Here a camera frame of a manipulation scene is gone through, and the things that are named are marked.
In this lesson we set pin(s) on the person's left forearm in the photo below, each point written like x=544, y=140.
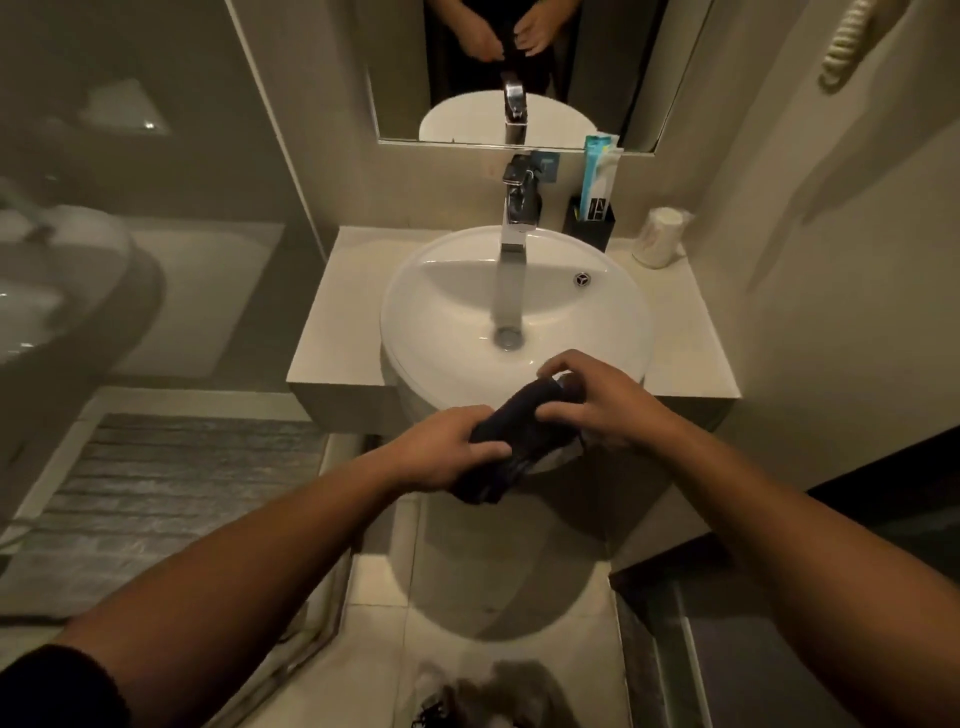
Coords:
x=247, y=570

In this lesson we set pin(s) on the blue wall sticker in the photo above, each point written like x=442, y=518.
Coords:
x=547, y=166

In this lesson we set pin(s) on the black sleeve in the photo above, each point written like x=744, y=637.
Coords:
x=52, y=694

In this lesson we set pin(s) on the white toiletry packet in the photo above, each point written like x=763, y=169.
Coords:
x=609, y=184

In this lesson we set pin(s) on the person's right forearm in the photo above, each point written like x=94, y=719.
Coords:
x=795, y=570

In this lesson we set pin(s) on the white round sink basin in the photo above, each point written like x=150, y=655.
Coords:
x=450, y=330

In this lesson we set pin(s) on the person's right hand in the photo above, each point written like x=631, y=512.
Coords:
x=611, y=409

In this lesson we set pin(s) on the chrome faucet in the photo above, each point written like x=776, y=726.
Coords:
x=516, y=225

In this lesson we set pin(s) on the wall mirror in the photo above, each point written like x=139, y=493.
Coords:
x=397, y=75

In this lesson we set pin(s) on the person's right thumb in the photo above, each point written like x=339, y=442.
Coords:
x=559, y=411

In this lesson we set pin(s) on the glass shower partition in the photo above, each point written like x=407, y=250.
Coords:
x=150, y=187

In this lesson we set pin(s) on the metal sink drain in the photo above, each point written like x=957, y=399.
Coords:
x=508, y=338

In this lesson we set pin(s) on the teal toothbrush packet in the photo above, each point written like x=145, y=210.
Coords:
x=592, y=169

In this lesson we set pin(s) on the dark navy cloth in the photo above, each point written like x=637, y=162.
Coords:
x=517, y=435

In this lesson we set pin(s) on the person's left hand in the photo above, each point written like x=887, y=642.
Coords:
x=431, y=454

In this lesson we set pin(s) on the black toiletry holder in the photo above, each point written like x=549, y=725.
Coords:
x=589, y=232

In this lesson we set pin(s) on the person's left thumb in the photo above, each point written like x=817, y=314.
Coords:
x=486, y=452

